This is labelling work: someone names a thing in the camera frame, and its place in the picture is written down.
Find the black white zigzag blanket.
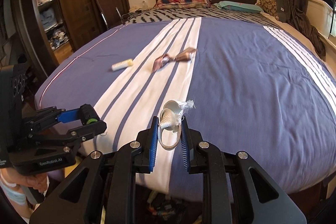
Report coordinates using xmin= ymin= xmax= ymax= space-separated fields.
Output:
xmin=122 ymin=5 xmax=281 ymax=29

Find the person's left hand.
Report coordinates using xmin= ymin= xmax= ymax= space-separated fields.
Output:
xmin=1 ymin=168 xmax=48 ymax=193

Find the blue striped bed cover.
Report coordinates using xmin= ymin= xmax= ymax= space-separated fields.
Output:
xmin=35 ymin=18 xmax=335 ymax=193

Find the white lip balm tube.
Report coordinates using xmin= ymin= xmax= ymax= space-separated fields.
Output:
xmin=111 ymin=59 xmax=133 ymax=72

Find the white rope coil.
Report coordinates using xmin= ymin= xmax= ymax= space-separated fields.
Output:
xmin=156 ymin=99 xmax=196 ymax=151

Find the teal pillow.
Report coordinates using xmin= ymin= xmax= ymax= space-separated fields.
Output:
xmin=214 ymin=1 xmax=263 ymax=13

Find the plaid red blue pillow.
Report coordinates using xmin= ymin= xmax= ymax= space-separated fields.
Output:
xmin=154 ymin=0 xmax=211 ymax=10

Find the brown patterned cushion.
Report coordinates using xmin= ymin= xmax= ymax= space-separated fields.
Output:
xmin=257 ymin=0 xmax=286 ymax=22

